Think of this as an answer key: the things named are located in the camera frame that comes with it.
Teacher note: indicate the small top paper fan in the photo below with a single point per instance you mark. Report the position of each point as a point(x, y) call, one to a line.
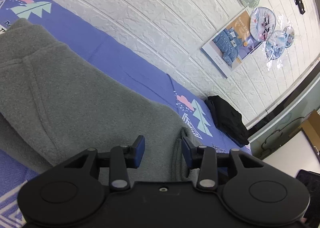
point(289, 33)

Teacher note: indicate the pale green paper fan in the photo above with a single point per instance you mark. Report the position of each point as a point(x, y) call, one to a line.
point(250, 3)

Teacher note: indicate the white floral paper fan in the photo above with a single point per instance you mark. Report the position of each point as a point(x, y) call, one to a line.
point(262, 23)

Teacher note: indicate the grey fleece pants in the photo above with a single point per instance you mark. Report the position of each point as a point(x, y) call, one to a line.
point(54, 105)

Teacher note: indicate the cardboard box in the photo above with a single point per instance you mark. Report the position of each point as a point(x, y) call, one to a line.
point(311, 129)

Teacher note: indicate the folded black garment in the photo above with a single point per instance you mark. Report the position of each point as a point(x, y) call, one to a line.
point(227, 120)

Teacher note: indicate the blue white paper fan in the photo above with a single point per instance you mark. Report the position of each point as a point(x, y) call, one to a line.
point(275, 45)

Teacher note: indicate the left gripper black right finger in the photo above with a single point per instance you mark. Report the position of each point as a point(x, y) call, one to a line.
point(250, 189)

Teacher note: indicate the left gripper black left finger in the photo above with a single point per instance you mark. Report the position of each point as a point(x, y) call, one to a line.
point(75, 189)

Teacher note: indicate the purple patterned bed sheet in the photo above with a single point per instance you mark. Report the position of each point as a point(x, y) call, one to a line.
point(117, 61)

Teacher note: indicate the white cabinet panel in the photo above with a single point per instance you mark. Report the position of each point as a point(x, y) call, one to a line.
point(295, 155)

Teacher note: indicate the bedding advertisement poster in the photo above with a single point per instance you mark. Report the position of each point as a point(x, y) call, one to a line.
point(229, 47)

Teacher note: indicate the glass sliding door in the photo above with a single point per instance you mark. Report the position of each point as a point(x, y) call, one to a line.
point(273, 130)

